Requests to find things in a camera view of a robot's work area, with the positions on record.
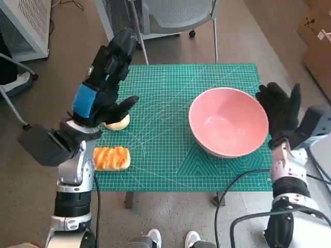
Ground white cabinet with casters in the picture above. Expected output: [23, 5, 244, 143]
[95, 0, 182, 50]

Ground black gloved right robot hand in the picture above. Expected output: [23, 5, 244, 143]
[255, 82, 307, 150]

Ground round toy bread bun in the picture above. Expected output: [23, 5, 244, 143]
[103, 114, 130, 131]

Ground grey mesh chair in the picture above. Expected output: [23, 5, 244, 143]
[128, 0, 222, 65]

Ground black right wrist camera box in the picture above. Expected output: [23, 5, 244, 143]
[294, 107, 331, 149]

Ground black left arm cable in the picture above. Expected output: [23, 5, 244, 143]
[93, 173, 102, 248]

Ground black right arm loop cable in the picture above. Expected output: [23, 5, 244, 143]
[229, 208, 331, 248]

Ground green cutting mat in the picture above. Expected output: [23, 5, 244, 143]
[90, 64, 274, 192]

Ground rectangular striped toy bread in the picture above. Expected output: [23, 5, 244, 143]
[93, 146, 132, 172]

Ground person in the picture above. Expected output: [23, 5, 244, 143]
[0, 30, 33, 98]

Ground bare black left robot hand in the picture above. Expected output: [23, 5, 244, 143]
[67, 27, 140, 128]

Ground white grey foot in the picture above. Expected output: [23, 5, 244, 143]
[185, 230, 201, 248]
[147, 228, 162, 248]

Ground grey metal chair frame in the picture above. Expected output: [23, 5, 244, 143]
[0, 53, 39, 131]

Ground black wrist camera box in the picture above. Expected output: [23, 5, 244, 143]
[17, 124, 81, 166]
[294, 107, 331, 149]

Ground white perforated metal cabinet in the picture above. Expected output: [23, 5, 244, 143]
[0, 0, 51, 63]

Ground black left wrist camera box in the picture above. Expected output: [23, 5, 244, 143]
[17, 124, 81, 166]

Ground black right forearm cable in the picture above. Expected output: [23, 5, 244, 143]
[214, 169, 271, 248]

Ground pink bowl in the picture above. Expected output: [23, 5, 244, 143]
[188, 87, 269, 158]

